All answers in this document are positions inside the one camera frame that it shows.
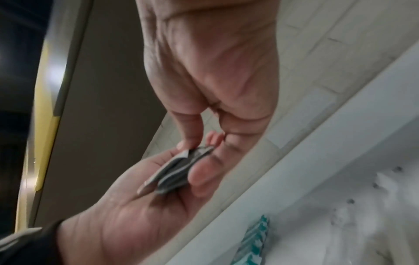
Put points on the person's left hand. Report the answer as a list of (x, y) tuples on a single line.
[(131, 220)]

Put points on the person's right hand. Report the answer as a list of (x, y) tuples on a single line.
[(209, 64)]

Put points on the grey paper notes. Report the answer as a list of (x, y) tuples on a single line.
[(178, 170)]

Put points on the person's left forearm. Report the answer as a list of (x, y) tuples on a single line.
[(29, 245)]

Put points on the teal striped packet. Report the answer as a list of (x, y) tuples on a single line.
[(253, 243)]

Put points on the grey door with yellow edge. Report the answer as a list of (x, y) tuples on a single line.
[(65, 103)]

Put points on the white fluffy cloth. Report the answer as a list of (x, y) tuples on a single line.
[(353, 220)]

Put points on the white cabinet frame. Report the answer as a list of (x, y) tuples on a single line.
[(294, 165)]

